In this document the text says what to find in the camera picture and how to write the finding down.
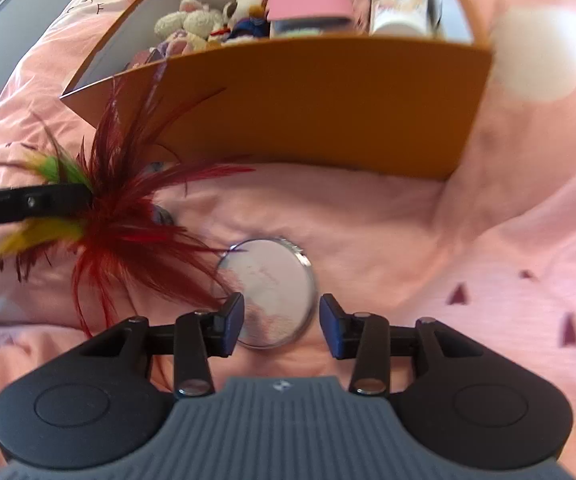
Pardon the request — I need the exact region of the cream crochet bunny toy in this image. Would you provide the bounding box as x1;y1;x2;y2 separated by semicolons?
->
154;0;226;53

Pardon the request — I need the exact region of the pink printed blanket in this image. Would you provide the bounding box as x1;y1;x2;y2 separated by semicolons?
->
0;0;576;480

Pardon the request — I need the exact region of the white printed box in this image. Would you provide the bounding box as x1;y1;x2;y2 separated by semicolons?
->
369;0;429;37

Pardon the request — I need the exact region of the plush dog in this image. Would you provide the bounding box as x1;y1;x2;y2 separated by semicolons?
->
208;0;273;43

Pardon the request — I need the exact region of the red feather cat toy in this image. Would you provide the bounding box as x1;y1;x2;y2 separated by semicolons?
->
0;67;256;338

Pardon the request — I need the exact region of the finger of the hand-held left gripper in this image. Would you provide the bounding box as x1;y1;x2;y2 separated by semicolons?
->
0;182;94;235

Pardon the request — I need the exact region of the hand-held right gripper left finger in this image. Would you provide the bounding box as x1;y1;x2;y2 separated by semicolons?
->
80;292;245;397

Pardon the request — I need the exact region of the pink fabric pouch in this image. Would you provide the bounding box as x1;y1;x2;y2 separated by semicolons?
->
348;0;373;31

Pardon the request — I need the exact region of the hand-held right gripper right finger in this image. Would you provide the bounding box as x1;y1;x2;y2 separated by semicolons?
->
319;294;491;395

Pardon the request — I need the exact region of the small pink glitter box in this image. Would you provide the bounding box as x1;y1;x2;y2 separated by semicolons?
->
128;42;173;68

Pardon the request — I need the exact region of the orange cardboard box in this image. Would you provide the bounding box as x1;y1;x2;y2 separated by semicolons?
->
59;0;494;181

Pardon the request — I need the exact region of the round silver mirror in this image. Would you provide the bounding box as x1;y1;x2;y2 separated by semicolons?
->
214;236;317;351

